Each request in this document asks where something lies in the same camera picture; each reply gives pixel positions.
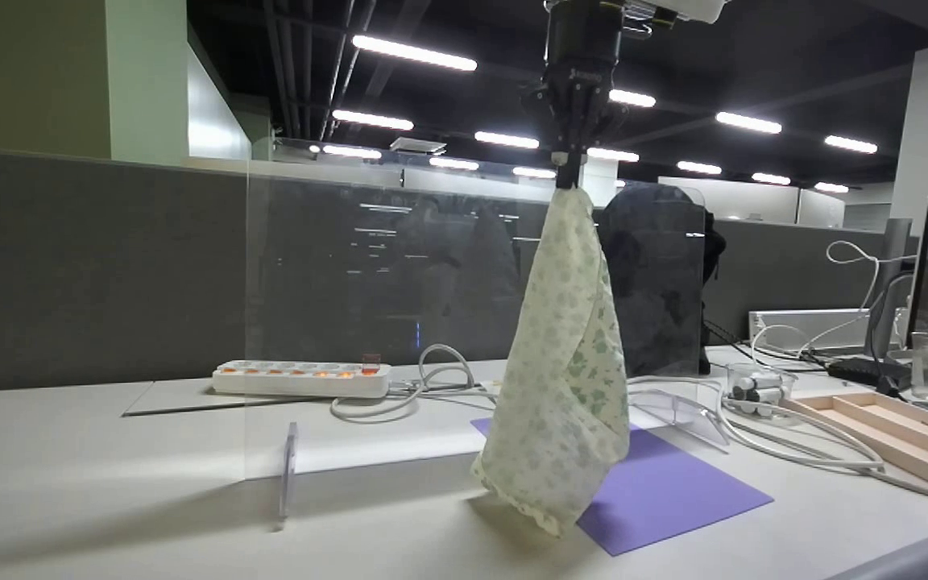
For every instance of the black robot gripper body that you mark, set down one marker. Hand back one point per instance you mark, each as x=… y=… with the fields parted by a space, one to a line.
x=581 y=49

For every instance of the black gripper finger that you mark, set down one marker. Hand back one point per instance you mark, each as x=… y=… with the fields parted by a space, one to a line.
x=581 y=149
x=566 y=149

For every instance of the white green-patterned cloth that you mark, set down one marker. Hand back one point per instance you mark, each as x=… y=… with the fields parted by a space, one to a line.
x=566 y=373

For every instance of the clear glass panel with feet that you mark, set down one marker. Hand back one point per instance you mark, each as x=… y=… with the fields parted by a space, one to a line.
x=288 y=478

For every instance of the fluorescent ceiling light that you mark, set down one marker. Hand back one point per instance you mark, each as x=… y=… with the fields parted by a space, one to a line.
x=372 y=119
x=412 y=52
x=508 y=139
x=852 y=141
x=631 y=97
x=747 y=124

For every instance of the black backpack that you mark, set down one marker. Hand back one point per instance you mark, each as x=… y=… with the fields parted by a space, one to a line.
x=659 y=279

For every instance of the white box device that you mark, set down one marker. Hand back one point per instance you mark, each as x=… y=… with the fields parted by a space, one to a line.
x=806 y=329

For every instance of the white power strip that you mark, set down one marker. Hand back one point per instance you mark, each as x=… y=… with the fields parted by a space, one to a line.
x=303 y=377

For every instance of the purple mat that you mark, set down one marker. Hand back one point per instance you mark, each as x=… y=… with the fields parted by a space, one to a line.
x=667 y=487

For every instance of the wooden tray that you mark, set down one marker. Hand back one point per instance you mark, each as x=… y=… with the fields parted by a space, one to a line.
x=894 y=435

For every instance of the gray office partition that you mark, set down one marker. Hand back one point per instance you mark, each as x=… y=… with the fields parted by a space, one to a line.
x=88 y=269

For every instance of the gray monitor post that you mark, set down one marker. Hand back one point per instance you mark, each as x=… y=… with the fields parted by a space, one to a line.
x=890 y=292

